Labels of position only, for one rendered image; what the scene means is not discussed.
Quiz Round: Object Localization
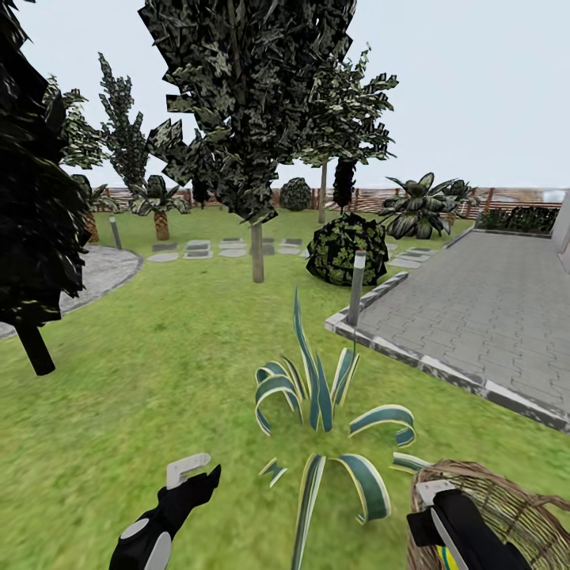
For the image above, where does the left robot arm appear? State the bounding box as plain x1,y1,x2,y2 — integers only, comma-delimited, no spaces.
108,452,222,570

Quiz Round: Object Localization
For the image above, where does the wicker basket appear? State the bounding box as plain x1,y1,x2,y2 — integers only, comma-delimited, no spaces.
406,458,570,570

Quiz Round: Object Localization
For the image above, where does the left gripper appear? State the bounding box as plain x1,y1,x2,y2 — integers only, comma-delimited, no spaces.
158,465,222,520

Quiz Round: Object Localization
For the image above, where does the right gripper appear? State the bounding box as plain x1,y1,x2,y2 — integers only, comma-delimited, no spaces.
406,509,447,547

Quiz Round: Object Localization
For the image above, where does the easter egg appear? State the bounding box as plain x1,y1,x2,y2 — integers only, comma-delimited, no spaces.
436,545,460,570

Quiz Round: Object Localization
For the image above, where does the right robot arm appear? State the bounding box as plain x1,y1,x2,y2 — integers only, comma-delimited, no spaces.
406,479,533,570

